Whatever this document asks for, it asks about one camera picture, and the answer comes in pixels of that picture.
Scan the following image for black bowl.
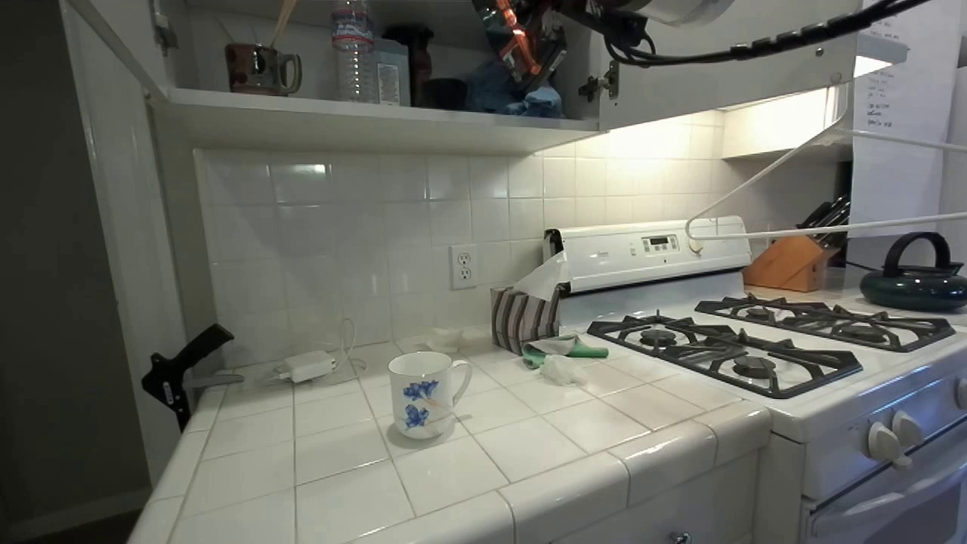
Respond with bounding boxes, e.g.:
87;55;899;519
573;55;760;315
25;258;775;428
418;74;471;110

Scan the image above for white wall cupboard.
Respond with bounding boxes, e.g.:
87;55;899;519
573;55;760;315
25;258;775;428
149;0;607;160

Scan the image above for black stove grate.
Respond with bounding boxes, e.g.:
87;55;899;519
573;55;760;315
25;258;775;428
693;292;958;352
588;310;868;400

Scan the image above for white wall outlet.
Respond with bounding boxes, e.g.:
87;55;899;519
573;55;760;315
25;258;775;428
447;240;481;292

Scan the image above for clear water bottle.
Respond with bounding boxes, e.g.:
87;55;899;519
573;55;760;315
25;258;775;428
330;0;377;101

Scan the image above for dark tall jar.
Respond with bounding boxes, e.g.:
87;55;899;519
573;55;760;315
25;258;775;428
386;25;437;109

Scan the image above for blue cloth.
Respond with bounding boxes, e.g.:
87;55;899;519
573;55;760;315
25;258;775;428
463;55;566;116

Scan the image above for dark teal kettle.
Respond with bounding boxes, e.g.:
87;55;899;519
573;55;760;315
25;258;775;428
859;229;967;315

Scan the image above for white base cabinet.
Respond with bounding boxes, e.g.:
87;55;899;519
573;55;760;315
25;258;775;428
548;451;810;544

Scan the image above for white cupboard door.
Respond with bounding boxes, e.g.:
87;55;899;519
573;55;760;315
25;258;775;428
57;0;175;101
594;0;909;128

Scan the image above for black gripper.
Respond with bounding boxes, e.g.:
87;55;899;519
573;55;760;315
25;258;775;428
468;0;647;85

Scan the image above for wooden knife block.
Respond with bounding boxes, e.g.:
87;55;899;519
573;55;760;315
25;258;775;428
742;232;835;295

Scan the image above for clear plastic container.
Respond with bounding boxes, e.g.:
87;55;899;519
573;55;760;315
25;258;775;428
371;38;413;104

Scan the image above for green cloth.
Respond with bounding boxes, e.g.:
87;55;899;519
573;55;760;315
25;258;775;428
519;334;615;368

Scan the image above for white gas stove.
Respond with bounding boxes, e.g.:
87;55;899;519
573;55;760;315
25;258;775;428
541;210;967;544

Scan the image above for white mug blue flowers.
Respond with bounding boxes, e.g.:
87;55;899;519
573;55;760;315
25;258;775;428
386;346;475;443

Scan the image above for striped dish towel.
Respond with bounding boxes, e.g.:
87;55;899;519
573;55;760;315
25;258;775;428
490;251;573;357

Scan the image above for black burner cap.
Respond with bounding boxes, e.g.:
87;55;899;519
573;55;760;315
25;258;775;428
729;352;783;382
632;315;690;340

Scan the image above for clear crumpled plastic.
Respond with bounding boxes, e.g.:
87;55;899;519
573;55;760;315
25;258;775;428
541;357;591;388

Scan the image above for wooden spoon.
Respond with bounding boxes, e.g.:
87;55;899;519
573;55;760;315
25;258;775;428
265;0;301;52

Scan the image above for small white adapter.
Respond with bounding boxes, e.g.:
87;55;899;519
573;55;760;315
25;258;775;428
285;346;339;385

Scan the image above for black clamp mount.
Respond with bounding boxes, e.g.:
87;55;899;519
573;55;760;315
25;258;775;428
140;324;235;432

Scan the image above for white overhead cabinet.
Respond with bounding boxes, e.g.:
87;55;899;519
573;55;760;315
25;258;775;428
718;85;856;163

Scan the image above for black handled knife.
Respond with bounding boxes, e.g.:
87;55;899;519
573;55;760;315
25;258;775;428
793;192;856;243

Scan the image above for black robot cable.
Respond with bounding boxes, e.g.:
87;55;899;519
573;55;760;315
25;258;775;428
598;0;933;69

